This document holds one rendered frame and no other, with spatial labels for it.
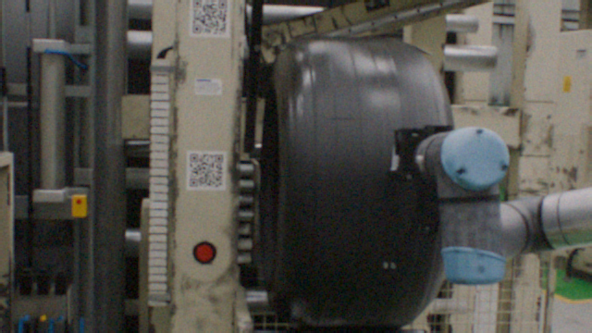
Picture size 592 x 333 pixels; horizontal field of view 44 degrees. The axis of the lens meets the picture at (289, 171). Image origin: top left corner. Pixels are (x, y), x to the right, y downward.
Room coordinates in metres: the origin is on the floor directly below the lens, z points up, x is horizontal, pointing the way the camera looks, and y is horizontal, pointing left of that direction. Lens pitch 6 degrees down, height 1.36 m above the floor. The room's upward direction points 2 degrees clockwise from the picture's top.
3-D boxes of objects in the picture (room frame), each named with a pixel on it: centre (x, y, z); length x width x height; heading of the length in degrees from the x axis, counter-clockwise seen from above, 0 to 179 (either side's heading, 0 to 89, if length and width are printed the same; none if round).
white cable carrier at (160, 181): (1.42, 0.25, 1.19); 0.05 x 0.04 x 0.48; 7
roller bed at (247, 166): (1.86, 0.18, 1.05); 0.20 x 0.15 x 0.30; 97
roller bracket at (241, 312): (1.49, 0.09, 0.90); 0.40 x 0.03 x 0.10; 7
